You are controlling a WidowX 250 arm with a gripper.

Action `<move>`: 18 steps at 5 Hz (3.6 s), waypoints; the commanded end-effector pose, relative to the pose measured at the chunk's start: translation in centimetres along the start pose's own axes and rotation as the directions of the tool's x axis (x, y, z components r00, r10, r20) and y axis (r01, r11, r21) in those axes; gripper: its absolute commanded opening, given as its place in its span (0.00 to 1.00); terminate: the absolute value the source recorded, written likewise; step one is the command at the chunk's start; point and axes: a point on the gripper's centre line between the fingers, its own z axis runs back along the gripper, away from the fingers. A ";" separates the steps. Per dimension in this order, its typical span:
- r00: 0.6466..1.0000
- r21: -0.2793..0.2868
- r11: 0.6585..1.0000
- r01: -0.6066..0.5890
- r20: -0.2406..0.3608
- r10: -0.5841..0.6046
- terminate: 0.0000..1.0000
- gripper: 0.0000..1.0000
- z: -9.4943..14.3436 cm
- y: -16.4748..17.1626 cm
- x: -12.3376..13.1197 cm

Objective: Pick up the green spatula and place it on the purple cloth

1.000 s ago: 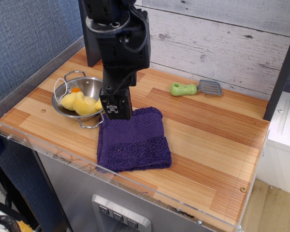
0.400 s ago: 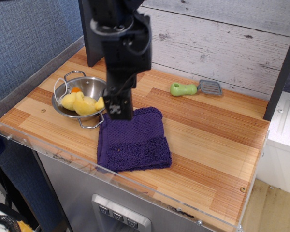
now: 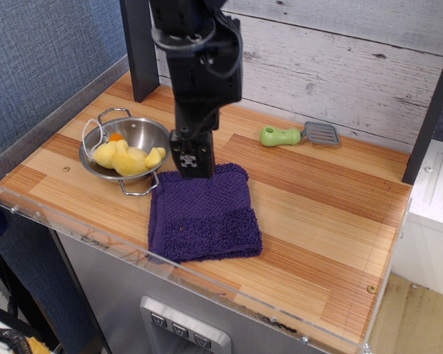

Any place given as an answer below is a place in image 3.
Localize dark grey left post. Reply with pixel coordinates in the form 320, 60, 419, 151
120, 0, 159, 103

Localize clear acrylic front guard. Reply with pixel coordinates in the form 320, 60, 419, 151
0, 170, 410, 353

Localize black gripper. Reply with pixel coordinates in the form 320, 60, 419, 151
151, 10, 243, 178

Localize stainless steel cabinet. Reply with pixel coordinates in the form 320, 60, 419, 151
56, 232, 317, 353

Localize stainless steel bowl with handles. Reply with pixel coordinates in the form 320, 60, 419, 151
79, 108, 171, 196

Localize yellow plush duck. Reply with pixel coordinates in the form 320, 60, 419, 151
91, 133, 167, 177

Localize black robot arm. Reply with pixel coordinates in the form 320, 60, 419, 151
150, 1, 243, 178

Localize silver button control panel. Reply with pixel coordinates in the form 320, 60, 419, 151
140, 296, 232, 353

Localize dark grey right post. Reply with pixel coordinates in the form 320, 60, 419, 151
402, 68, 443, 185

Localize white side cabinet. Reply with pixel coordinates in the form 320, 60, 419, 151
391, 140, 443, 294

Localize dark grey post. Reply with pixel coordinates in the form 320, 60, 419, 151
402, 68, 443, 185
120, 0, 159, 103

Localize green handled grey spatula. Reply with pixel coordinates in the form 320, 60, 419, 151
259, 122, 340, 147

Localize purple terry cloth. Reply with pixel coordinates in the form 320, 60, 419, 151
148, 163, 263, 263

